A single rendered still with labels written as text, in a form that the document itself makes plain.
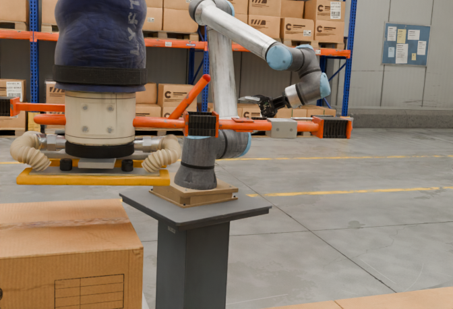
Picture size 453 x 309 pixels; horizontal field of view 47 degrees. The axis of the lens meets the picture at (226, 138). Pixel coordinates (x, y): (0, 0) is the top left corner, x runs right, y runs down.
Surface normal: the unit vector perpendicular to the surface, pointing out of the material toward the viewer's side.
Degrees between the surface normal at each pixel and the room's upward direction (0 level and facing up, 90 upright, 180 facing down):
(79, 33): 83
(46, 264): 90
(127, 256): 90
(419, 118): 90
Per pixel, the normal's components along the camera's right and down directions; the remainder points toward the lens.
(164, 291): -0.79, 0.06
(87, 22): -0.05, -0.08
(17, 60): 0.31, 0.16
